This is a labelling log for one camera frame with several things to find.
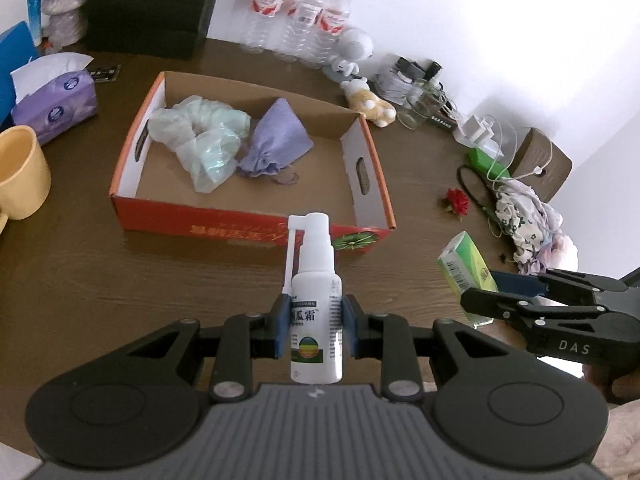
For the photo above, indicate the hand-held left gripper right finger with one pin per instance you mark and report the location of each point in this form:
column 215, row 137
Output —
column 351, row 327

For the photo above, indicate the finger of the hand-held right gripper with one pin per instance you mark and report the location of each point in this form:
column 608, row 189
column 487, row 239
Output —
column 500, row 306
column 517, row 282

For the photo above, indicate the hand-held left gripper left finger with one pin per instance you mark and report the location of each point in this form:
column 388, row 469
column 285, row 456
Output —
column 281, row 327

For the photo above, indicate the white spray bottle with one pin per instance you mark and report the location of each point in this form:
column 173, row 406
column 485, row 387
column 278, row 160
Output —
column 316, row 320

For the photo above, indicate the green medicine box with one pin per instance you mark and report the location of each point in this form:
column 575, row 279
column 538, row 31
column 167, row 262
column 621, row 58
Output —
column 462, row 265

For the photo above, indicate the orange cardboard box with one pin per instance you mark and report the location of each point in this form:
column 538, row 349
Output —
column 250, row 200

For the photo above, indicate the person's right forearm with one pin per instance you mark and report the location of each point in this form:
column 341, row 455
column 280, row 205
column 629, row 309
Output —
column 620, row 440

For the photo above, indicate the wooden desktop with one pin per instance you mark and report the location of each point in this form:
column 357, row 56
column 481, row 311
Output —
column 150, row 280

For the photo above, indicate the person's right hand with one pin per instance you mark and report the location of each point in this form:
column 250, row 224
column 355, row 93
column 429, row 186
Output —
column 612, row 377

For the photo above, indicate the floral patterned cloth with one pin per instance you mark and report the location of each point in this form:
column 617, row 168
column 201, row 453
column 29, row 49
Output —
column 530, row 225

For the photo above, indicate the red rose flower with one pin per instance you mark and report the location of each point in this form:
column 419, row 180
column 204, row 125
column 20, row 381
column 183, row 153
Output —
column 457, row 201

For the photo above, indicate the green rectangular box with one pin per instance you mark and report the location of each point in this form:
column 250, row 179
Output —
column 485, row 162

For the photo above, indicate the brown cardboard box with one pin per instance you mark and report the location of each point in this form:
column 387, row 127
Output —
column 542, row 160

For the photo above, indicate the white charger plug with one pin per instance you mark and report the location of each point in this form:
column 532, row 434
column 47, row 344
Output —
column 475, row 132

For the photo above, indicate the clear glass jar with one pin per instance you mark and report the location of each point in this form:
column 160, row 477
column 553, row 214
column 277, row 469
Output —
column 419, row 105

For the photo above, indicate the crumpled pale green plastic bag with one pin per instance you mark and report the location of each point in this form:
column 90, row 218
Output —
column 205, row 132

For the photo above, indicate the tan plush bear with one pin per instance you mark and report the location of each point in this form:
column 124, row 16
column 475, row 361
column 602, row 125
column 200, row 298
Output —
column 367, row 100

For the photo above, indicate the black charger adapter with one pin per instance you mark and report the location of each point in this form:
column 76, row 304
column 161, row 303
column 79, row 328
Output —
column 407, row 67

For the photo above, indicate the white robot figurine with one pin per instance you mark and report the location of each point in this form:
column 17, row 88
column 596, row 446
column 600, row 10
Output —
column 352, row 47

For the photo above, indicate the yellow mug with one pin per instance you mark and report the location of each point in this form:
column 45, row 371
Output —
column 22, row 175

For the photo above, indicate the red label water bottle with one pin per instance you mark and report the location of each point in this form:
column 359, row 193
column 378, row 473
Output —
column 262, row 15
column 331, row 27

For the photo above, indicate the white label water bottle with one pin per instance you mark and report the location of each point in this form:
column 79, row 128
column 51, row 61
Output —
column 299, row 22

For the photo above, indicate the small black card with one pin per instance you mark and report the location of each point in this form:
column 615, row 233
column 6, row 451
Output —
column 106, row 72

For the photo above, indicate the purple tissue pack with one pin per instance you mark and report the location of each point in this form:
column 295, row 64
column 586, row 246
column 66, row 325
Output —
column 60, row 105

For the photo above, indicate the black cabinet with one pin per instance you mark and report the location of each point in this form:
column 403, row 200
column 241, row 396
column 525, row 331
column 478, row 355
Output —
column 150, row 5

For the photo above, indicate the blue box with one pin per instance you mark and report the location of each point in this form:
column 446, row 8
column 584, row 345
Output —
column 15, row 55

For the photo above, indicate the stack of paper rolls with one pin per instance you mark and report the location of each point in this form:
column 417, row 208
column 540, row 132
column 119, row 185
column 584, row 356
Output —
column 62, row 5

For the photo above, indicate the blue and white packet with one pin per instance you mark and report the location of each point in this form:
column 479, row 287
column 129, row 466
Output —
column 34, row 15

